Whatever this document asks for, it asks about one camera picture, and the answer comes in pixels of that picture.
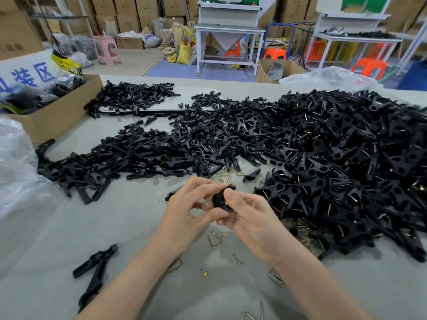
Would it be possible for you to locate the crumpled clear plastic bag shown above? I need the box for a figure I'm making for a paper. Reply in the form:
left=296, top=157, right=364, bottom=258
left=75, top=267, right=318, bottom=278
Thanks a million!
left=278, top=66, right=385, bottom=94

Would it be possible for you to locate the heap of brass wire springs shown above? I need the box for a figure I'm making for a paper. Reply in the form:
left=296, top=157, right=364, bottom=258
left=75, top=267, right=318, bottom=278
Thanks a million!
left=208, top=163, right=247, bottom=184

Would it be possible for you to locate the small heap of clip halves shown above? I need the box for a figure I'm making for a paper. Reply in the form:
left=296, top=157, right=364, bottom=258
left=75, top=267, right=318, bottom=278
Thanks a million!
left=83, top=80, right=181, bottom=119

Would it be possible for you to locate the white sack with blue print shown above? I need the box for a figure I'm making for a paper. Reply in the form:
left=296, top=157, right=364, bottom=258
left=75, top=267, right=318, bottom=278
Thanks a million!
left=0, top=49, right=65, bottom=98

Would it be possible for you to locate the orange plastic stool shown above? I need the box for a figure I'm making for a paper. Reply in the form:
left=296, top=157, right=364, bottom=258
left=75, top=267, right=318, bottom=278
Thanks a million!
left=263, top=47, right=287, bottom=61
left=351, top=57, right=388, bottom=80
left=304, top=40, right=326, bottom=62

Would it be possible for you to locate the wall of stacked cardboard boxes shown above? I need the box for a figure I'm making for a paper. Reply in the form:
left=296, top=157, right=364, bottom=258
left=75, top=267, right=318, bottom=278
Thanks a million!
left=0, top=0, right=427, bottom=60

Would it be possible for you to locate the white workbench with black parts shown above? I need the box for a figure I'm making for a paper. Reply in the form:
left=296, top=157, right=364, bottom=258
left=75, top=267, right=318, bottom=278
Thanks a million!
left=304, top=0, right=405, bottom=72

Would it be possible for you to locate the cardboard box of black parts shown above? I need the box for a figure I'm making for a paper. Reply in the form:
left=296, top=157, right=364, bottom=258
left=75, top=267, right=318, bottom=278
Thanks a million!
left=0, top=74, right=104, bottom=145

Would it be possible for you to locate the person's left hand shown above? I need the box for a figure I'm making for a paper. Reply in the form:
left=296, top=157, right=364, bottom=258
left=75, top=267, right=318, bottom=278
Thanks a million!
left=156, top=176, right=232, bottom=261

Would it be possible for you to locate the pile of black clip halves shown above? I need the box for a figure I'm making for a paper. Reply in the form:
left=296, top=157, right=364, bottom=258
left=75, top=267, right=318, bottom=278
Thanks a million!
left=36, top=91, right=269, bottom=205

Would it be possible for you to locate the pink plastic stool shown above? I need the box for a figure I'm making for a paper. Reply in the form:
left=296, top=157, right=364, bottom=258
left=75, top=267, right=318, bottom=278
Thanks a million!
left=93, top=35, right=123, bottom=66

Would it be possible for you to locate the black clip half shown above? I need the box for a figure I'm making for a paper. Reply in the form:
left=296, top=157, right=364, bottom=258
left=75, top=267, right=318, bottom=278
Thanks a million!
left=72, top=243, right=119, bottom=279
left=165, top=185, right=185, bottom=202
left=242, top=168, right=262, bottom=183
left=77, top=259, right=109, bottom=314

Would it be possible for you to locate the heap of filled sacks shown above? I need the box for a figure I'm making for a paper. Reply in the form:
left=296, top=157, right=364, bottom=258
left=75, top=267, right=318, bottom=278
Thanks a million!
left=117, top=16, right=201, bottom=66

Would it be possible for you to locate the person's right forearm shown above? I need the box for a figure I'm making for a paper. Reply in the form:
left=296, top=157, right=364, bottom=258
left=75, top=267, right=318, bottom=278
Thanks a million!
left=272, top=248, right=376, bottom=320

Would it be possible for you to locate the large pile of assembled clips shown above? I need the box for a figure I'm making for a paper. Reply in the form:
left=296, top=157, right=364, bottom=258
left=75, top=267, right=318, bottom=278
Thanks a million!
left=253, top=89, right=427, bottom=264

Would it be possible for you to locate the yellow sack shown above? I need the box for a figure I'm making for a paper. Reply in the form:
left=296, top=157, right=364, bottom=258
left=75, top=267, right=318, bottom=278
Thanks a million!
left=176, top=42, right=192, bottom=66

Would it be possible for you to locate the open cardboard box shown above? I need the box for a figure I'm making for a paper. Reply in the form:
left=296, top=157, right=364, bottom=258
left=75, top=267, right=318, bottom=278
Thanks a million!
left=256, top=58, right=307, bottom=84

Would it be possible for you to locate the person's left forearm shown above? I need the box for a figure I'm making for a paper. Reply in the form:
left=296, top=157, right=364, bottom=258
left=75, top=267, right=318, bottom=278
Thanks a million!
left=76, top=238, right=182, bottom=320

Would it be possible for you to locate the black plastic clip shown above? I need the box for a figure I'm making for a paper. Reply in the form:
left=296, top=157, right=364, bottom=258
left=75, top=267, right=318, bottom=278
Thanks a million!
left=212, top=184, right=237, bottom=214

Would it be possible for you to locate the white workbench with hopper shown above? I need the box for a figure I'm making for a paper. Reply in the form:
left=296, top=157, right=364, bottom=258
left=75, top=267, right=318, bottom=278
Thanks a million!
left=194, top=0, right=266, bottom=78

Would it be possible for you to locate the person's right hand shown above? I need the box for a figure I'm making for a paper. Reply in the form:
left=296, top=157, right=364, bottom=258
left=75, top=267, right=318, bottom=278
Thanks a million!
left=216, top=189, right=296, bottom=268

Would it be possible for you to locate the heap of springs under clips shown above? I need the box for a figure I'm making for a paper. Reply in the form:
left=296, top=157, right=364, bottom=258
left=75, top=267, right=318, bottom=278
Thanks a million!
left=282, top=215, right=329, bottom=255

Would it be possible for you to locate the blue plastic barrel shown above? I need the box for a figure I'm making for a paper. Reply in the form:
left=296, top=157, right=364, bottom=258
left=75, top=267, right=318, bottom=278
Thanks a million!
left=396, top=59, right=427, bottom=91

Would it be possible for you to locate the blue hand cart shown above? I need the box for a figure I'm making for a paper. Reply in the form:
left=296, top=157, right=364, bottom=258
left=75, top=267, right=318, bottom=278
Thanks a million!
left=263, top=22, right=297, bottom=60

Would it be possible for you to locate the yellow and black label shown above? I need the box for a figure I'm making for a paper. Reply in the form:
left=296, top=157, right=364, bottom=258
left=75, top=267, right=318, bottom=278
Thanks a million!
left=50, top=51, right=83, bottom=76

